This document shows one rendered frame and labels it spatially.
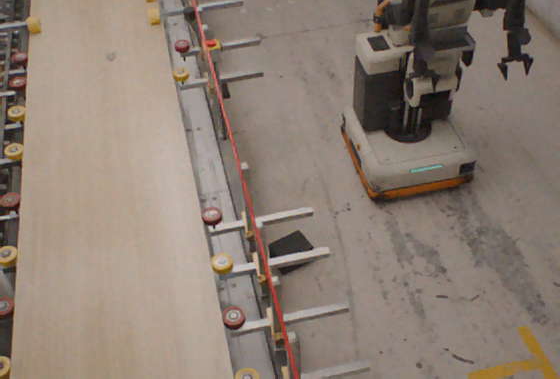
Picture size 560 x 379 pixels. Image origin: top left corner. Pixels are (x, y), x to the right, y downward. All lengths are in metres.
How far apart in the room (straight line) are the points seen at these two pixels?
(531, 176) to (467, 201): 0.45
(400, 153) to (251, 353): 1.70
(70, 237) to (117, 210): 0.21
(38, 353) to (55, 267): 0.37
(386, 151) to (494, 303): 1.03
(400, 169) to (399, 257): 0.49
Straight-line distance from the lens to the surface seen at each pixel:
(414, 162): 3.75
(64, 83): 3.49
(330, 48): 5.13
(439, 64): 3.43
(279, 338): 2.33
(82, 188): 2.87
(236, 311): 2.32
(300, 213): 2.71
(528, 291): 3.64
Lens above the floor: 2.81
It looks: 48 degrees down
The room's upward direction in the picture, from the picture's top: 4 degrees counter-clockwise
